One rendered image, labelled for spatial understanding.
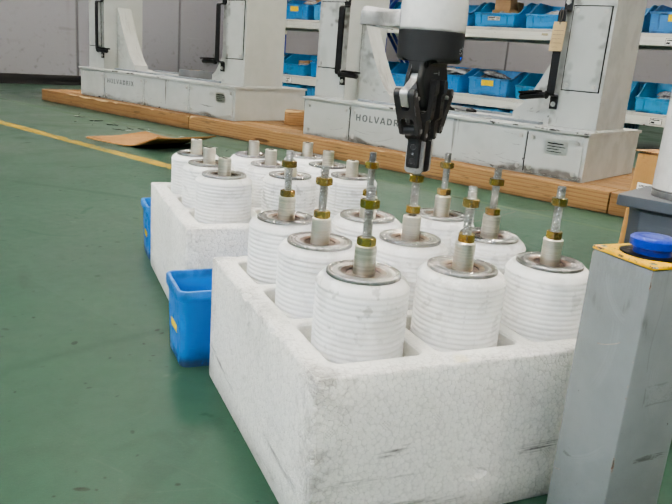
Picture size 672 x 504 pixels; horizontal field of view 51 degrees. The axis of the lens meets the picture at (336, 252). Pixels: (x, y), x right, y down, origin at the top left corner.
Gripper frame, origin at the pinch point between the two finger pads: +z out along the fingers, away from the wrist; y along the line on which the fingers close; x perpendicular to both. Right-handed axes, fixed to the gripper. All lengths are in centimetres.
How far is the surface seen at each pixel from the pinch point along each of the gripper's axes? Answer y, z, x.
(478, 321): -10.7, 14.5, -12.8
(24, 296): 1, 35, 73
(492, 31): 489, -39, 144
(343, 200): 30.6, 13.9, 25.5
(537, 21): 486, -48, 109
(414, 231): -0.7, 9.0, -0.8
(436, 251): -1.5, 10.6, -4.2
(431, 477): -16.7, 29.9, -11.9
